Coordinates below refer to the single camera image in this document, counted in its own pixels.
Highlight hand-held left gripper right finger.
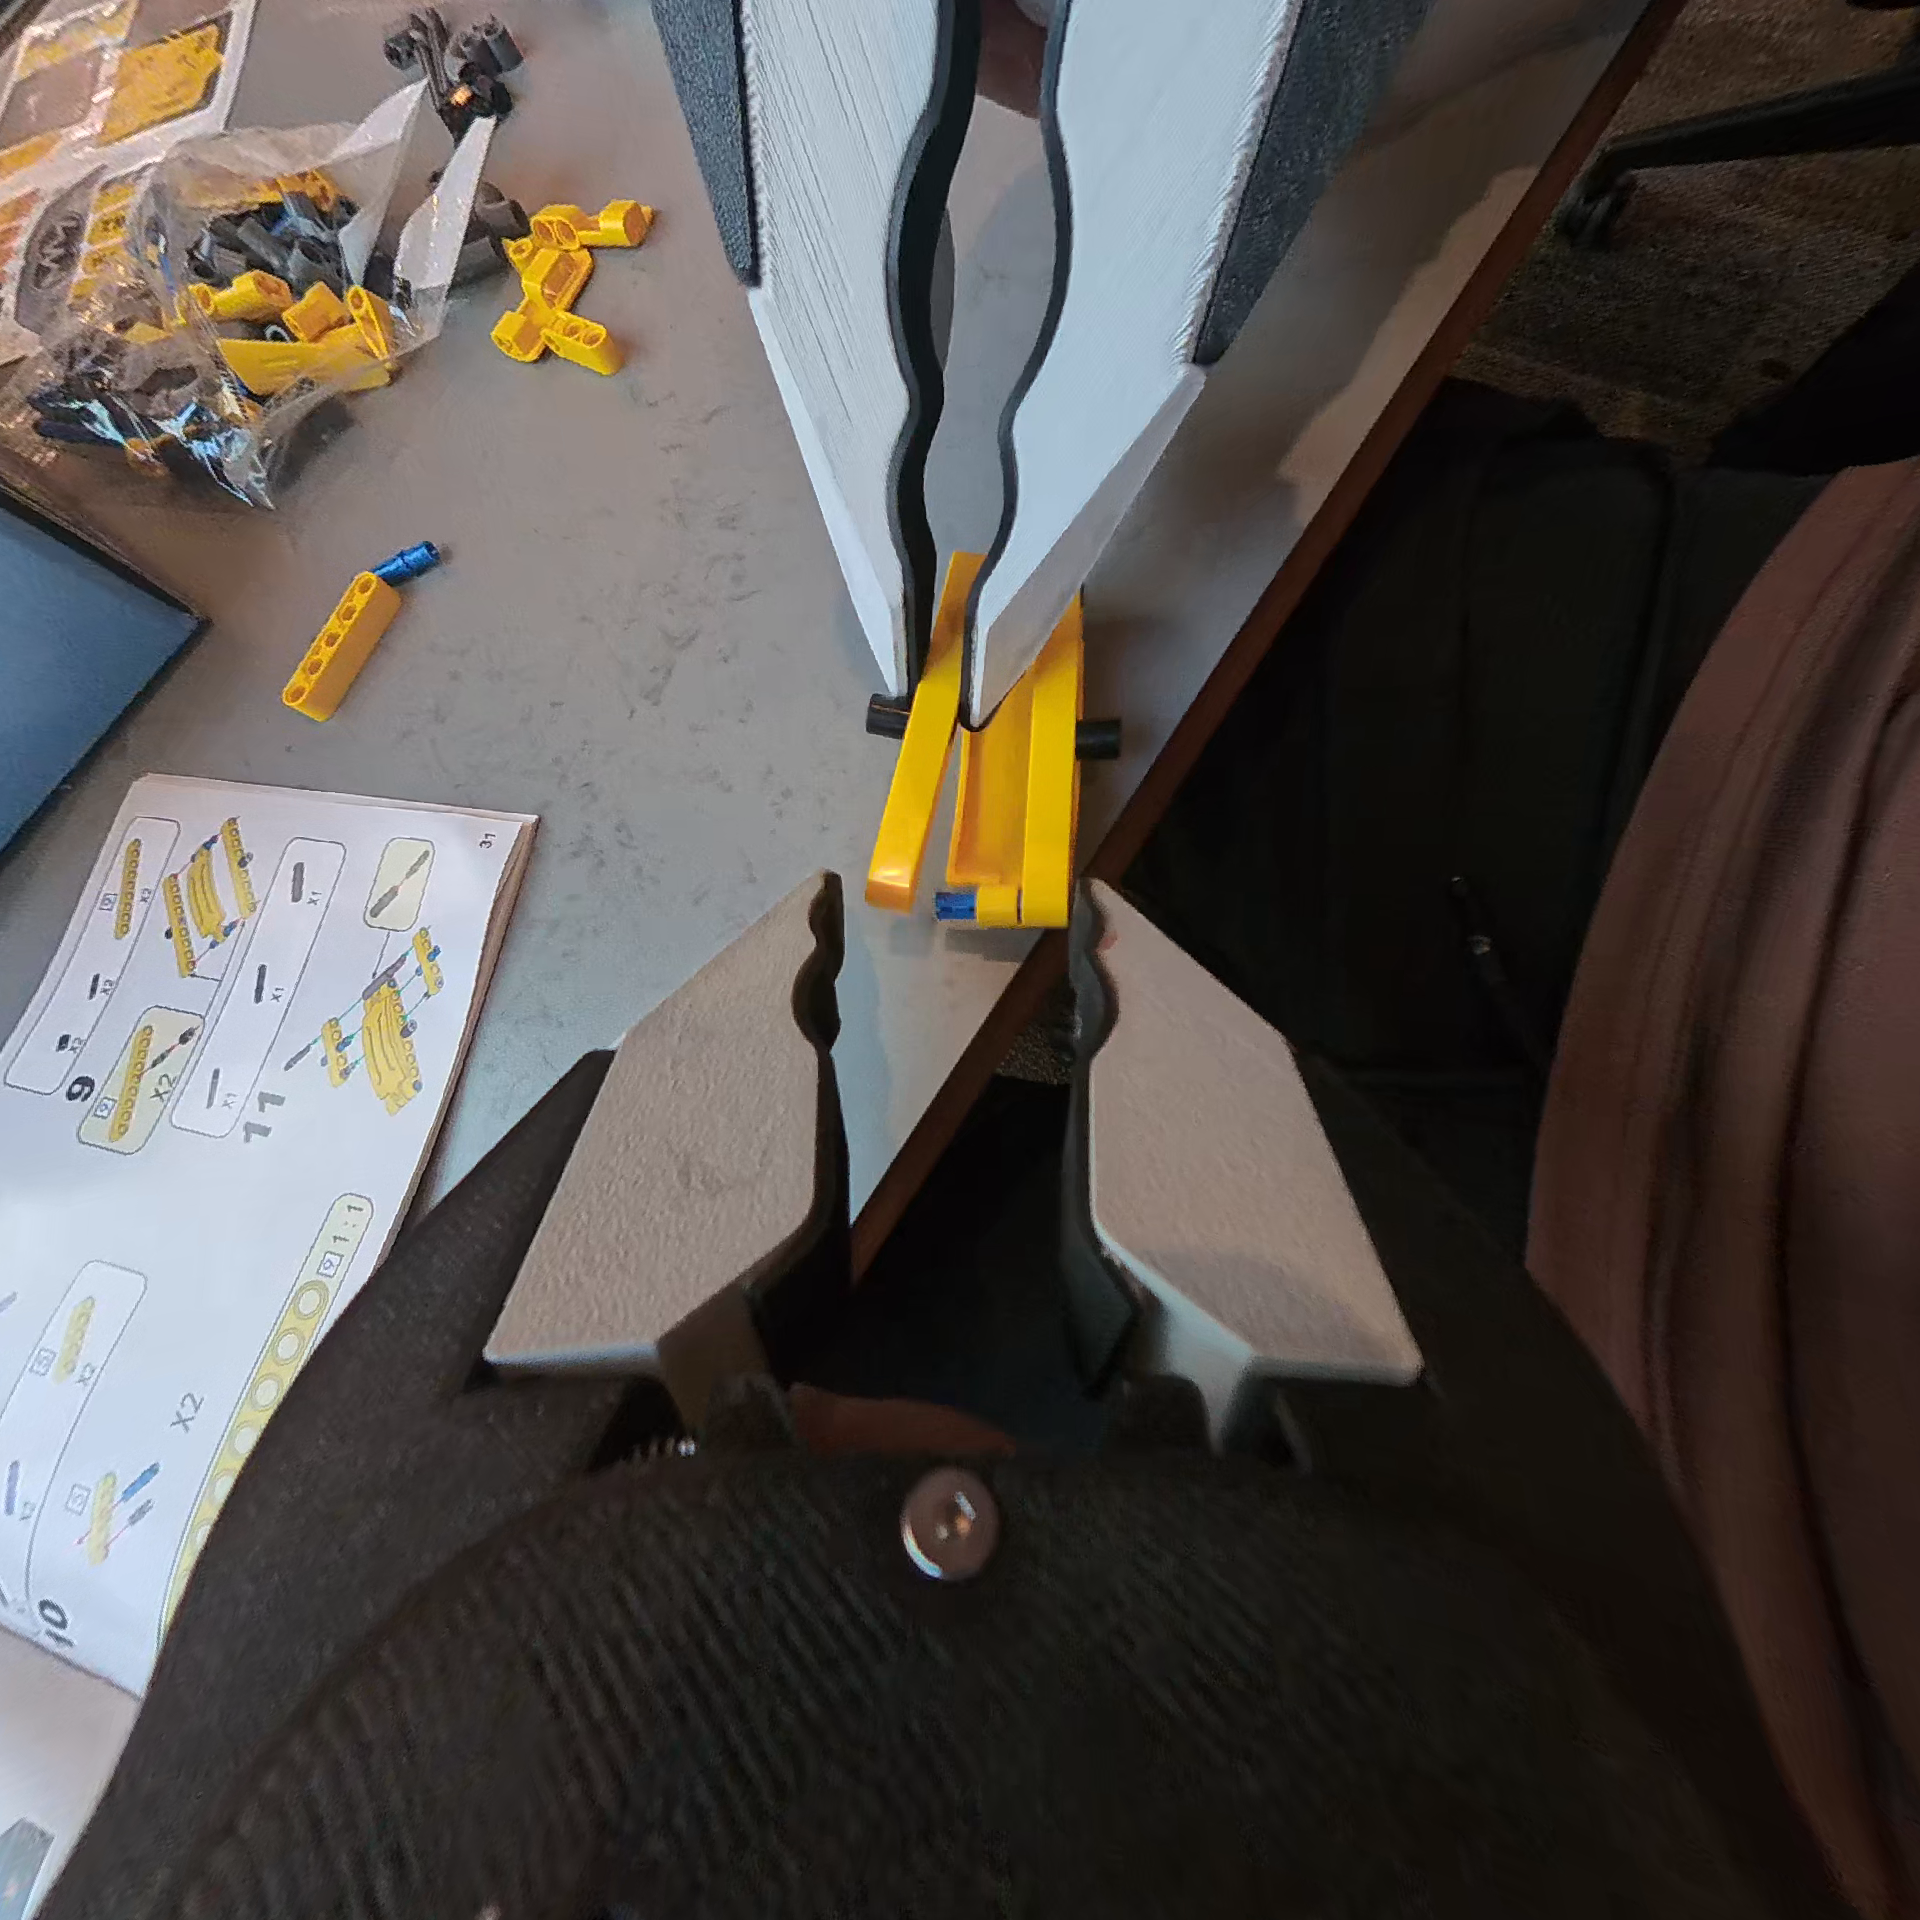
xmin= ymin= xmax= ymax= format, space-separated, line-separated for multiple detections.
xmin=1053 ymin=873 xmax=1431 ymax=1418

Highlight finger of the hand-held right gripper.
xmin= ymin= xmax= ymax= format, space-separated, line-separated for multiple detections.
xmin=960 ymin=0 xmax=1310 ymax=729
xmin=736 ymin=0 xmax=982 ymax=698

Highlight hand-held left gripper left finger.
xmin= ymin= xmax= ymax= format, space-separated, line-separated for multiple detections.
xmin=484 ymin=872 xmax=855 ymax=1393

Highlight long yellow nine-hole beam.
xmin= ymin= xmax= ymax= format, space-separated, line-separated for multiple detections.
xmin=1014 ymin=595 xmax=1127 ymax=927

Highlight yellow beam black pin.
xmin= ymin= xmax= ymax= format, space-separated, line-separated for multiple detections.
xmin=864 ymin=551 xmax=984 ymax=912

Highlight grey desk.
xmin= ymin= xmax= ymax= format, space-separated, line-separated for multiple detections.
xmin=0 ymin=0 xmax=1689 ymax=1920

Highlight yellow L-shaped piece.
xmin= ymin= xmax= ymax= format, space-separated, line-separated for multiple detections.
xmin=488 ymin=240 xmax=596 ymax=362

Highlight loose black connector parts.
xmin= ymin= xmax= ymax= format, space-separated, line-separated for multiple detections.
xmin=381 ymin=7 xmax=530 ymax=118

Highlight black mesh chair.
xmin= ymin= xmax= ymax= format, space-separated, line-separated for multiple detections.
xmin=1560 ymin=0 xmax=1920 ymax=257

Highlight open white instruction manual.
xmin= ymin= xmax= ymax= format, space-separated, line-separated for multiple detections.
xmin=0 ymin=774 xmax=541 ymax=1702

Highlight short yellow beam blue pin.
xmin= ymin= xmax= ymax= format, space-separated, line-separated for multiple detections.
xmin=282 ymin=543 xmax=445 ymax=724

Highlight plastic bag of yellow parts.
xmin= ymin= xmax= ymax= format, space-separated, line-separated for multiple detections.
xmin=0 ymin=84 xmax=501 ymax=506

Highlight sticker sheet in plastic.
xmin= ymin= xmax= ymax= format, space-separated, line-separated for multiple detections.
xmin=0 ymin=0 xmax=263 ymax=188

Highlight blue kit box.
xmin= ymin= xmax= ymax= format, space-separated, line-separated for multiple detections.
xmin=0 ymin=480 xmax=212 ymax=873

